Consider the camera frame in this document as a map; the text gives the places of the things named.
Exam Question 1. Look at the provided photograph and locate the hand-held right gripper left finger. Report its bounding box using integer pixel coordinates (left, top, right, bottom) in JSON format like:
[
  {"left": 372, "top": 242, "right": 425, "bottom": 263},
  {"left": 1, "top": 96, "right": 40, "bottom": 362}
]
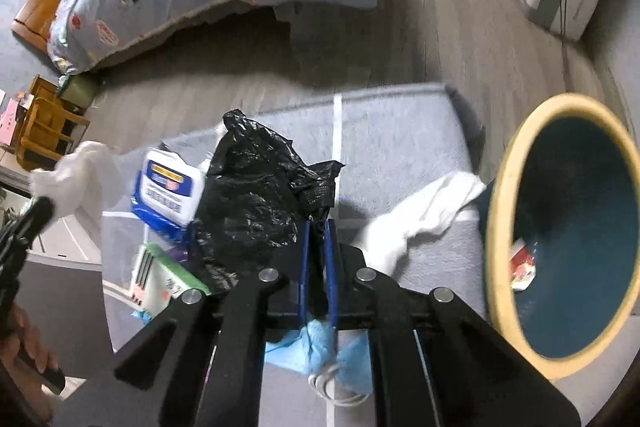
[{"left": 52, "top": 219, "right": 313, "bottom": 427}]

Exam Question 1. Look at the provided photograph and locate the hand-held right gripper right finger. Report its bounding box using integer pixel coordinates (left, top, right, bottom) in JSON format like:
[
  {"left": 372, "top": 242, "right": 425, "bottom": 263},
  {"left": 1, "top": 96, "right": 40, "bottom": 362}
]
[{"left": 322, "top": 219, "right": 581, "bottom": 427}]

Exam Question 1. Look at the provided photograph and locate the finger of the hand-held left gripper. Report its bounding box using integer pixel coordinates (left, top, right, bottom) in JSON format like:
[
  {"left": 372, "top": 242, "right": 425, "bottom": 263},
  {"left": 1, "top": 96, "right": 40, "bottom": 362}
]
[{"left": 0, "top": 196, "right": 57, "bottom": 338}]

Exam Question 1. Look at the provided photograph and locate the blue face mask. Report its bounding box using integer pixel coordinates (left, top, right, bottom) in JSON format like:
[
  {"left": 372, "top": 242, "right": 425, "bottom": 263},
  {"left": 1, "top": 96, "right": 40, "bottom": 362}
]
[{"left": 265, "top": 319, "right": 373, "bottom": 405}]

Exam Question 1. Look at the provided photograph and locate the white tissue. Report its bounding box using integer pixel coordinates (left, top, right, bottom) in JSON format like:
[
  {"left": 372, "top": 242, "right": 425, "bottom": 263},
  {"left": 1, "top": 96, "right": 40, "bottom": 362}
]
[
  {"left": 352, "top": 171, "right": 487, "bottom": 275},
  {"left": 29, "top": 141, "right": 126, "bottom": 220}
]

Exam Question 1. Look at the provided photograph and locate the black plastic bag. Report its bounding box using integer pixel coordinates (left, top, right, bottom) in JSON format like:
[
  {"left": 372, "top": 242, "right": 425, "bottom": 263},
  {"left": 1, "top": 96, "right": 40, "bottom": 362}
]
[{"left": 192, "top": 109, "right": 346, "bottom": 295}]

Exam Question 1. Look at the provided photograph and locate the green white striped packet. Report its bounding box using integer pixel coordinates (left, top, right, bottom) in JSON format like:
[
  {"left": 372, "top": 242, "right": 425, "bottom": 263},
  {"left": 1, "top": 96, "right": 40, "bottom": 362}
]
[{"left": 129, "top": 243, "right": 211, "bottom": 313}]

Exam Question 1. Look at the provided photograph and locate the blue wet wipes packet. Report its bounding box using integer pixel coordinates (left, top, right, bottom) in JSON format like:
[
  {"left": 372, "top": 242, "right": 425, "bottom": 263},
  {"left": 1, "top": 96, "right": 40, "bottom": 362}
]
[{"left": 131, "top": 149, "right": 206, "bottom": 248}]

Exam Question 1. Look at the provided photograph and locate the teal bin with cream rim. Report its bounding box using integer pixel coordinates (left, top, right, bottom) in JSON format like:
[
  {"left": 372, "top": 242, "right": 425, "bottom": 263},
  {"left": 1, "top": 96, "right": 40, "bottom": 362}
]
[{"left": 477, "top": 93, "right": 632, "bottom": 382}]

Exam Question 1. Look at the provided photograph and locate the person's left hand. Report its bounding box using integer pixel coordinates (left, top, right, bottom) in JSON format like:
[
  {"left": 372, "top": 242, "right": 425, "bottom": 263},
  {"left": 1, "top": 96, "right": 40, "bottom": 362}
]
[{"left": 0, "top": 303, "right": 66, "bottom": 423}]

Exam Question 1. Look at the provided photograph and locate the white cabinet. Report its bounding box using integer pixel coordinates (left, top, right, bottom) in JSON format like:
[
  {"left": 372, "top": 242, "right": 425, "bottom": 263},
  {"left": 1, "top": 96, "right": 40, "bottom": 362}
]
[{"left": 27, "top": 204, "right": 103, "bottom": 264}]

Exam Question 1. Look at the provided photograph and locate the wooden stool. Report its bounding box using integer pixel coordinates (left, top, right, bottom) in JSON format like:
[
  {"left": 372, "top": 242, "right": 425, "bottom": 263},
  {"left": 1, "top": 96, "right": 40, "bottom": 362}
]
[{"left": 15, "top": 74, "right": 91, "bottom": 170}]

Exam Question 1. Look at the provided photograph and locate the pink box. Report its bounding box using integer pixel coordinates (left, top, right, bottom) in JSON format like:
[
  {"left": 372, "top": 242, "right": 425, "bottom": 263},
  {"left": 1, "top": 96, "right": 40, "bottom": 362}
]
[{"left": 0, "top": 99, "right": 21, "bottom": 144}]

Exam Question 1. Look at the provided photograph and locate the purple packet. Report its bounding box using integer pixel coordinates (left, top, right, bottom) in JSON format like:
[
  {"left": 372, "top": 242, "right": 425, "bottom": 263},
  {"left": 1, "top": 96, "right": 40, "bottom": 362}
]
[{"left": 169, "top": 241, "right": 195, "bottom": 269}]

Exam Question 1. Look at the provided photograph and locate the green box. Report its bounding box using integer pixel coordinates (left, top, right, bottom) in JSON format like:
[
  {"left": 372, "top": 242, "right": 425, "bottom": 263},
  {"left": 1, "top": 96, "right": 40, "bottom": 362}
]
[{"left": 59, "top": 74, "right": 98, "bottom": 108}]

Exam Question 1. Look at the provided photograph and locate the grey mat with white lines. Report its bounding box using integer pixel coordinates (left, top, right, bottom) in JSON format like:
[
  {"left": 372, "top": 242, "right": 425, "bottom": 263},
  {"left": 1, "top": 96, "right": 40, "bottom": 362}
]
[{"left": 102, "top": 82, "right": 488, "bottom": 427}]

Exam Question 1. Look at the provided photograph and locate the pink red snack wrapper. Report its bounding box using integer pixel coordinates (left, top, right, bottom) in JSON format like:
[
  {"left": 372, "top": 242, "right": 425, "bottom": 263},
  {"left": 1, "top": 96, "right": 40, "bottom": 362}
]
[{"left": 509, "top": 238, "right": 537, "bottom": 292}]

